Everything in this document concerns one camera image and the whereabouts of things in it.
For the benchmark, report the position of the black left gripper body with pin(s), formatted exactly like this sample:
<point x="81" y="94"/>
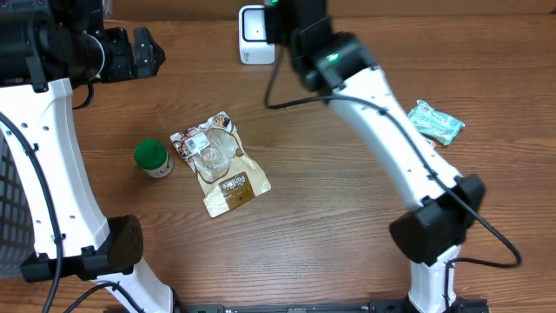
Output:
<point x="142" y="52"/>

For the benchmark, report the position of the green lid jar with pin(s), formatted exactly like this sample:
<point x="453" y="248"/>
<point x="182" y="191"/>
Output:
<point x="153" y="158"/>

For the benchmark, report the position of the beige brown snack pouch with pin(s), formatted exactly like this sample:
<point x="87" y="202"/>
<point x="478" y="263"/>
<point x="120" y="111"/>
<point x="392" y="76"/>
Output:
<point x="228" y="176"/>

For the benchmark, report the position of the teal wet wipes pack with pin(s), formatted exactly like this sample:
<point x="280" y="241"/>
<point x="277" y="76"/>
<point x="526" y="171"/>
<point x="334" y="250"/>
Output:
<point x="430" y="122"/>

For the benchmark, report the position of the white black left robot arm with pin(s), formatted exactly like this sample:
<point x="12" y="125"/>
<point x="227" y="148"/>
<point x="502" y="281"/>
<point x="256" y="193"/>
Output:
<point x="48" y="49"/>

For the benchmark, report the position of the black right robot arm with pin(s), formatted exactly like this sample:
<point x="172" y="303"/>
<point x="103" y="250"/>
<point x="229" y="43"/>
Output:
<point x="441" y="203"/>

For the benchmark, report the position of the white barcode scanner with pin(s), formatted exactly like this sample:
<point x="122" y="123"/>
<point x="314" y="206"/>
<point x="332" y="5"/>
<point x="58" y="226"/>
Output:
<point x="253" y="46"/>

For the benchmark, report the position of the black mesh basket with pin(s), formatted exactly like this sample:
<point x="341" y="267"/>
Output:
<point x="17" y="236"/>

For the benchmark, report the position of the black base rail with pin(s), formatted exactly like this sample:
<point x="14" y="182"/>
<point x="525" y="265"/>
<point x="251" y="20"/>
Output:
<point x="299" y="308"/>

